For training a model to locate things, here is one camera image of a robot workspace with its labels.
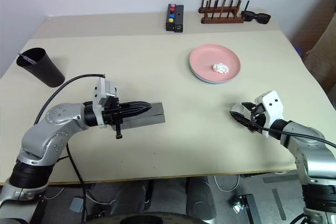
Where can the black metal bracket with clamp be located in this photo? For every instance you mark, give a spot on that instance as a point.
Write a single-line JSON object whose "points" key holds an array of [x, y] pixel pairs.
{"points": [[249, 208]]}

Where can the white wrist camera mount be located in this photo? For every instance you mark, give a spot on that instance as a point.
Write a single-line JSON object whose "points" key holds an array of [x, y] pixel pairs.
{"points": [[273, 106], [101, 90]]}

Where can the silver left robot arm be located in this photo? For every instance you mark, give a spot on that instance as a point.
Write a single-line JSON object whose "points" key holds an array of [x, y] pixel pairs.
{"points": [[55, 129]]}

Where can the grey and black ballpoint pen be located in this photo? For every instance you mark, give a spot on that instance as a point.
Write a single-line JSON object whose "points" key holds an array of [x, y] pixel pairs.
{"points": [[26, 58]]}

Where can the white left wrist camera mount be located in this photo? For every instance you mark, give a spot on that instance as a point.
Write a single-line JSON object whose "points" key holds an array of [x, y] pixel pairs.
{"points": [[101, 90]]}

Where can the grey glasses case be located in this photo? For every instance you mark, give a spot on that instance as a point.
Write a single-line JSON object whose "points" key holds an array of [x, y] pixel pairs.
{"points": [[155, 119]]}

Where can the grey square floor pad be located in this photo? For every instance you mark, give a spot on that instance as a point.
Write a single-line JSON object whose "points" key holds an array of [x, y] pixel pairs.
{"points": [[77, 204]]}

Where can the small blue object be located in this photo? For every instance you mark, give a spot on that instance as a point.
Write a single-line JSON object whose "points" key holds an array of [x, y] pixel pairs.
{"points": [[298, 50]]}

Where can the blue plate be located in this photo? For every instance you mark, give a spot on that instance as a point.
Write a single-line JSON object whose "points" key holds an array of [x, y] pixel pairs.
{"points": [[214, 83]]}

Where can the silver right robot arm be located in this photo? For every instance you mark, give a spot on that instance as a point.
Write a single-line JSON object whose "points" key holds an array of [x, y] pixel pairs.
{"points": [[309, 161]]}

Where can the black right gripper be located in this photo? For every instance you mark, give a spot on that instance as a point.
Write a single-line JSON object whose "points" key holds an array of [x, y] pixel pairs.
{"points": [[258, 119]]}

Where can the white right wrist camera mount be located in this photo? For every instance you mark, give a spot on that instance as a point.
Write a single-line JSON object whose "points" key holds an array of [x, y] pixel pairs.
{"points": [[273, 106]]}

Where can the black sunglasses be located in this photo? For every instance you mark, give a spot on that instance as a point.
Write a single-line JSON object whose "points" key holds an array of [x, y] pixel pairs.
{"points": [[262, 19]]}

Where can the black button box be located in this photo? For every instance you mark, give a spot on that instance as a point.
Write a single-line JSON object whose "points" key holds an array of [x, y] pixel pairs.
{"points": [[179, 18]]}

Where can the brown wooden peg rack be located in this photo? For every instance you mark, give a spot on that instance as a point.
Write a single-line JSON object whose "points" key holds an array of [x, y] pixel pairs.
{"points": [[220, 20]]}

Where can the white tissue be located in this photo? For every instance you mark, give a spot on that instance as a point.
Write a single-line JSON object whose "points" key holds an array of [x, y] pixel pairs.
{"points": [[221, 68]]}

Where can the pink plate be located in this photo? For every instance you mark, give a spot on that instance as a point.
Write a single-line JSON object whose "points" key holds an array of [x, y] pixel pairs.
{"points": [[204, 58]]}

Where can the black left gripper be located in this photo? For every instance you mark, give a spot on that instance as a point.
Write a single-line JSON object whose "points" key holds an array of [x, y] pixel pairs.
{"points": [[113, 115]]}

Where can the black box with coloured buttons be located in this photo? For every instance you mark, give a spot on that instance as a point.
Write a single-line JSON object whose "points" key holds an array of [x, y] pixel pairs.
{"points": [[170, 26]]}

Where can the dark grey rounded shape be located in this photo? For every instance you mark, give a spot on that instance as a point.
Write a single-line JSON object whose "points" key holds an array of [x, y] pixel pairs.
{"points": [[200, 195], [134, 195]]}

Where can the black plastic cup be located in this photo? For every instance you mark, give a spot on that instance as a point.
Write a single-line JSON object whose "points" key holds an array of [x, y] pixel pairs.
{"points": [[44, 72]]}

